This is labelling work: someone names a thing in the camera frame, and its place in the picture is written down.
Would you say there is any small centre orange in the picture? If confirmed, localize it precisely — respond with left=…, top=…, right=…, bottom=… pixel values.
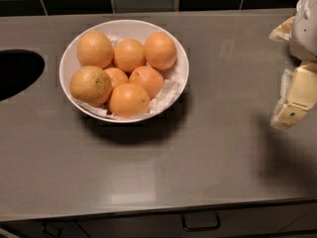
left=105, top=67, right=129, bottom=88

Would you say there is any white ceramic bowl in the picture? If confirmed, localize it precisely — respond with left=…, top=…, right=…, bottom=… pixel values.
left=59, top=20, right=189, bottom=123

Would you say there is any white paper towel lining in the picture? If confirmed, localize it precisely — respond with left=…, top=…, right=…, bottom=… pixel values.
left=59, top=31, right=189, bottom=123

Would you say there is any black sink basin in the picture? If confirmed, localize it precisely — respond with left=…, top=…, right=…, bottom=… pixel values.
left=0, top=50, right=46, bottom=101

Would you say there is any black drawer handle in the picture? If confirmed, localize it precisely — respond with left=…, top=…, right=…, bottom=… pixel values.
left=181, top=212, right=221, bottom=232

